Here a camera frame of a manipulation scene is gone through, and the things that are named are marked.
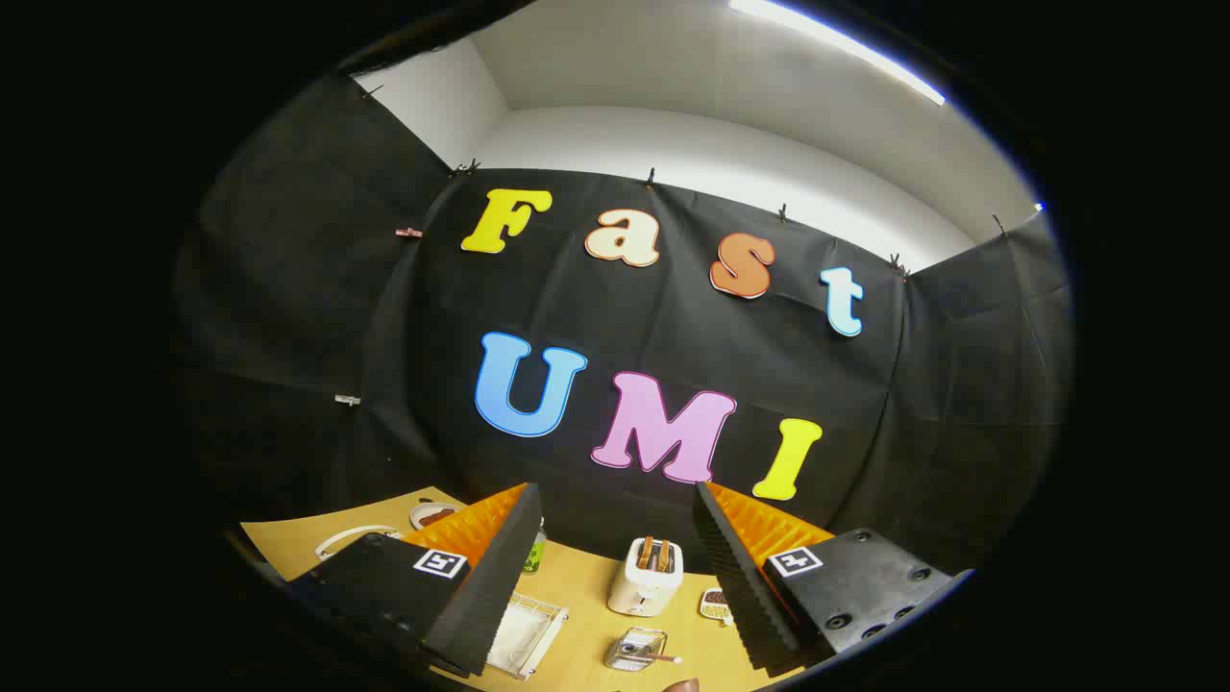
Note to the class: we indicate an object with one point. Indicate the white clip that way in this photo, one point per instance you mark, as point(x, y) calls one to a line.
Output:
point(347, 400)

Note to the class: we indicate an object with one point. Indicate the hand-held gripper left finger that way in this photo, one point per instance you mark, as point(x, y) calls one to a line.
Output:
point(490, 586)

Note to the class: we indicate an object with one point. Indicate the white toaster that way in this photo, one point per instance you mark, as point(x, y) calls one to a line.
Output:
point(646, 588)

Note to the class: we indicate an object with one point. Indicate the brown bread slice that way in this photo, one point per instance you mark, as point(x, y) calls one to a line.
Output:
point(663, 556)
point(646, 553)

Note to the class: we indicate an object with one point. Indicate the small plate with sausages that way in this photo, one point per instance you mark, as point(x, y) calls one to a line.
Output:
point(432, 515)

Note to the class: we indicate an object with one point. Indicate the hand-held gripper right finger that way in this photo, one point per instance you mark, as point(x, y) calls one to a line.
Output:
point(735, 586)

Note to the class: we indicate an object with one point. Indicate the white divided snack tray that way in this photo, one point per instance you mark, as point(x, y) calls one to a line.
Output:
point(714, 605)

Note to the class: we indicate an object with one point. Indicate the green label bottle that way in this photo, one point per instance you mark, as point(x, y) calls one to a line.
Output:
point(534, 553)

